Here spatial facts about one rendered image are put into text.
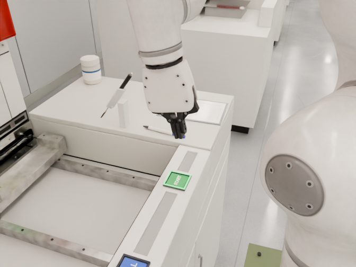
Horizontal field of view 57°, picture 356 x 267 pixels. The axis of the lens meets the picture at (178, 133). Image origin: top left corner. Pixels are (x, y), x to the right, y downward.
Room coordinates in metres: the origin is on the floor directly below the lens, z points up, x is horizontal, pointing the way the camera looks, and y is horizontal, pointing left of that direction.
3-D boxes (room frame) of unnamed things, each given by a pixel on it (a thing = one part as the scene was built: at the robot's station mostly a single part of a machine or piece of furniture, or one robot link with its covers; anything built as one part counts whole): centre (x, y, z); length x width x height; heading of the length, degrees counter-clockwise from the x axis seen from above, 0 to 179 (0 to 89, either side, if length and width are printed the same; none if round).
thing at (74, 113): (1.00, 0.15, 0.89); 0.62 x 0.35 x 0.14; 71
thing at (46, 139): (0.88, 0.41, 0.89); 0.08 x 0.03 x 0.03; 71
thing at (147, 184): (0.79, 0.26, 0.84); 0.50 x 0.02 x 0.03; 71
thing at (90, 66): (1.19, 0.33, 1.01); 0.07 x 0.07 x 0.10
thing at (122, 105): (0.86, 0.18, 1.03); 0.06 x 0.04 x 0.13; 71
